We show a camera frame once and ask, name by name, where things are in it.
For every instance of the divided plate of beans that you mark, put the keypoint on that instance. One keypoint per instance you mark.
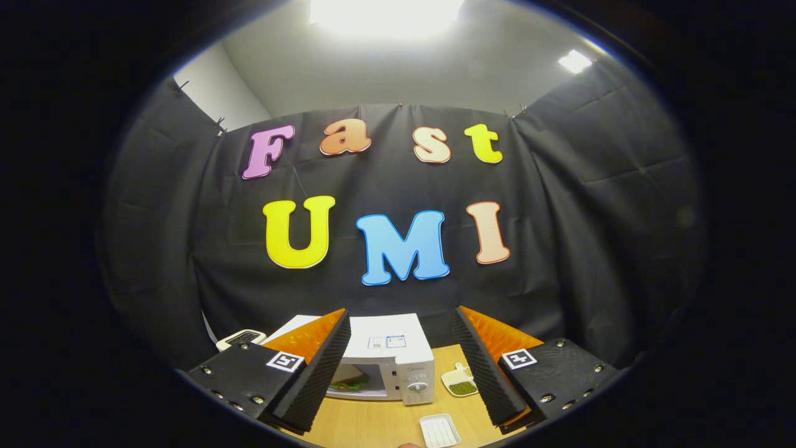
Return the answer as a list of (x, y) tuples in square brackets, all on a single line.
[(459, 382)]

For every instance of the ceiling light panel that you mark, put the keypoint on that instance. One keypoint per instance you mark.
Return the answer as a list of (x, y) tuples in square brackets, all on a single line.
[(385, 15), (574, 61)]

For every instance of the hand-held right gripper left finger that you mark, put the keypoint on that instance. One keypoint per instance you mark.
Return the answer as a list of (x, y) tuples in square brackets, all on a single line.
[(317, 373)]

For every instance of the white toaster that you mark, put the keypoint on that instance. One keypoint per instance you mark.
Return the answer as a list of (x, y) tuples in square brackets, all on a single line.
[(241, 339)]

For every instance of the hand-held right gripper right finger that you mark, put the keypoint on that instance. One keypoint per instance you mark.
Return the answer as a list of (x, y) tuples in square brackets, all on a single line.
[(482, 373)]

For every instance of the white rectangular tray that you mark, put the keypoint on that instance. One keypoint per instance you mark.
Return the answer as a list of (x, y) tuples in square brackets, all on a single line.
[(439, 431)]

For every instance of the white microwave oven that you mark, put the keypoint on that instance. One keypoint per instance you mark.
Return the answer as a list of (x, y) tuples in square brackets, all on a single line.
[(398, 348)]

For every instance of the black backdrop cloth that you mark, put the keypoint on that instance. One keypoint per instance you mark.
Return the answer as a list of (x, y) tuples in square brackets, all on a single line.
[(217, 249)]

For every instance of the lettuce sandwich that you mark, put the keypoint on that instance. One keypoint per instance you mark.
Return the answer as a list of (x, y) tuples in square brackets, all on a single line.
[(351, 381)]

